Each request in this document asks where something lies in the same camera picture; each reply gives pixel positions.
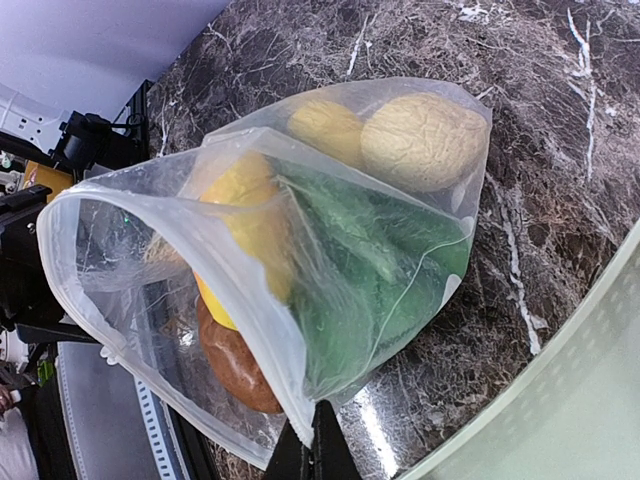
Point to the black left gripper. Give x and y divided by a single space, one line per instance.
81 143

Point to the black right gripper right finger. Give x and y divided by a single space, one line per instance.
331 456

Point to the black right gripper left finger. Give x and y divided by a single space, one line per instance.
291 459

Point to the brown potato toy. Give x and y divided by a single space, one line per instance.
234 365

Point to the clear zip top bag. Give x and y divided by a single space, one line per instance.
128 253

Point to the green bok choy toy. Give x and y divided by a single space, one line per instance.
371 271

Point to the beige plastic basket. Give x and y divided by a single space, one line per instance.
573 413

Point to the pale yellow bread toy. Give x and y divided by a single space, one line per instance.
423 142

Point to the yellow lemon toy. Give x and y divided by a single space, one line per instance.
331 129

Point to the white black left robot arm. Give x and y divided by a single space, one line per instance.
27 118

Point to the yellow storage bin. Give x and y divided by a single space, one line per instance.
56 180

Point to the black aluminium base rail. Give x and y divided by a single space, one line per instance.
192 447

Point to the grey slotted cable duct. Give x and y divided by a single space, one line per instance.
154 431

